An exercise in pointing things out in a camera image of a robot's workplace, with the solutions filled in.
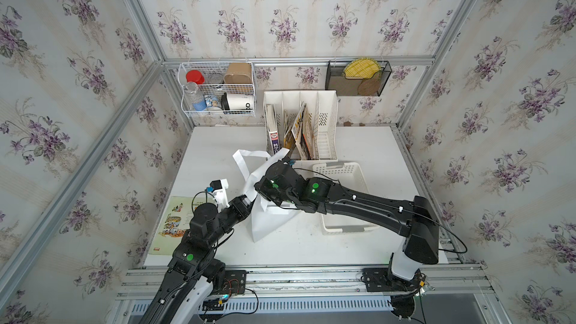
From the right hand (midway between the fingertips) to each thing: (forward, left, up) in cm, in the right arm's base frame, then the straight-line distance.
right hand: (252, 187), depth 71 cm
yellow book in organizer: (+25, -13, 0) cm, 28 cm away
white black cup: (+39, +11, +3) cm, 41 cm away
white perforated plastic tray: (+19, -38, -22) cm, 48 cm away
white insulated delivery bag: (-5, -3, -12) cm, 14 cm away
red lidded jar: (+45, +29, +11) cm, 55 cm away
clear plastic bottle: (+38, +28, +6) cm, 48 cm away
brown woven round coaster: (+48, -46, +4) cm, 67 cm away
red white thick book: (+26, -5, +1) cm, 26 cm away
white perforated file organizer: (+45, -26, -4) cm, 52 cm away
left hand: (-3, -3, -2) cm, 5 cm away
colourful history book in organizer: (+30, -18, -8) cm, 36 cm away
